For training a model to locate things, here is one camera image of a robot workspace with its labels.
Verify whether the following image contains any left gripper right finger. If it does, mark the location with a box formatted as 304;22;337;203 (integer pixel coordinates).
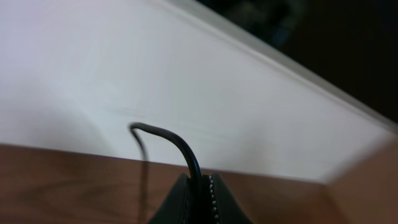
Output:
201;173;252;224

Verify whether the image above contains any long black usb cable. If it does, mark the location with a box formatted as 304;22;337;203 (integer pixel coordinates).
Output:
129;122;203;224

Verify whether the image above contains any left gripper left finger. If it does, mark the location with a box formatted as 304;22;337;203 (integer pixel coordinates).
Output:
148;174;195;224

